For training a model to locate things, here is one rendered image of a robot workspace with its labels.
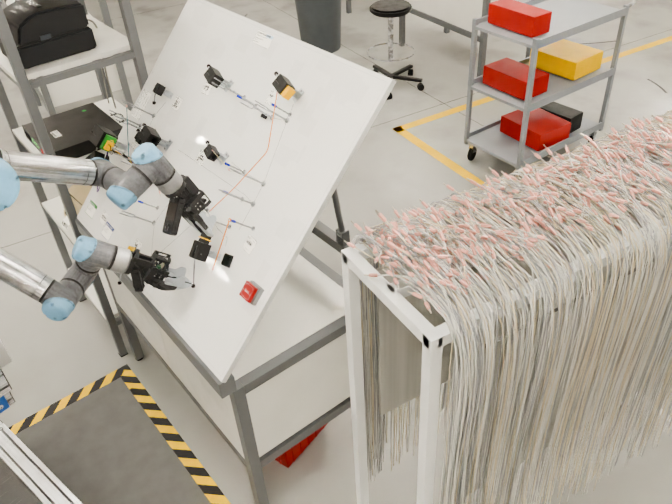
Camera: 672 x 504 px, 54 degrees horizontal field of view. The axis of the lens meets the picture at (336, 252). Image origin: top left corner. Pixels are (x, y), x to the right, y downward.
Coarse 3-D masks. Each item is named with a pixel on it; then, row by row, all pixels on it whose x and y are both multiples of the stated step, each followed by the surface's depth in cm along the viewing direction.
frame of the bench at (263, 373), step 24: (312, 264) 250; (120, 312) 303; (144, 336) 281; (312, 336) 219; (336, 336) 223; (288, 360) 212; (240, 384) 204; (240, 408) 208; (336, 408) 245; (240, 432) 217; (312, 432) 241; (240, 456) 232; (264, 456) 230
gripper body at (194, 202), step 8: (184, 176) 195; (184, 184) 192; (192, 184) 196; (176, 192) 191; (184, 192) 195; (192, 192) 196; (200, 192) 197; (192, 200) 196; (200, 200) 200; (208, 200) 200; (184, 208) 195; (192, 208) 196; (200, 208) 199; (184, 216) 200; (192, 216) 196
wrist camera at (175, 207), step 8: (176, 200) 193; (184, 200) 194; (168, 208) 195; (176, 208) 193; (168, 216) 194; (176, 216) 193; (168, 224) 193; (176, 224) 194; (168, 232) 194; (176, 232) 194
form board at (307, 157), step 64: (192, 0) 256; (192, 64) 246; (256, 64) 222; (320, 64) 203; (128, 128) 263; (192, 128) 236; (256, 128) 214; (320, 128) 196; (256, 192) 207; (320, 192) 190; (256, 256) 200; (192, 320) 211; (256, 320) 194
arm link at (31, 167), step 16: (16, 160) 167; (32, 160) 170; (48, 160) 174; (64, 160) 178; (80, 160) 182; (96, 160) 187; (32, 176) 171; (48, 176) 174; (64, 176) 177; (80, 176) 181; (96, 176) 185
